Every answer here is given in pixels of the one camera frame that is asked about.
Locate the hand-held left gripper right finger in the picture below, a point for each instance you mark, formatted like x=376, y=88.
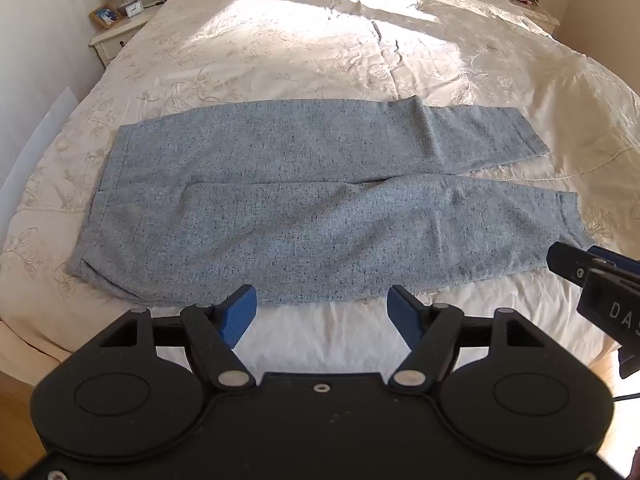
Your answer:
x=406, y=321

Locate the grey-blue speckled pants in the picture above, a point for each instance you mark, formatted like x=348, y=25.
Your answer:
x=300, y=210

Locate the small white alarm clock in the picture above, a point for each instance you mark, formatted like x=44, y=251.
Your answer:
x=134, y=9

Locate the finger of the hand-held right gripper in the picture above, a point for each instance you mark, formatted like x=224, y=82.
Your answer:
x=605, y=254
x=567, y=262

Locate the cream nightstand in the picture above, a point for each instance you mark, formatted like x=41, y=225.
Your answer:
x=537, y=14
x=117, y=37

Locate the cream embroidered bedspread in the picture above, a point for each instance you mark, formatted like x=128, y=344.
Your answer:
x=300, y=50

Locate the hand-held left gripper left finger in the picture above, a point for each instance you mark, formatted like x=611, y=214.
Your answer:
x=239, y=316

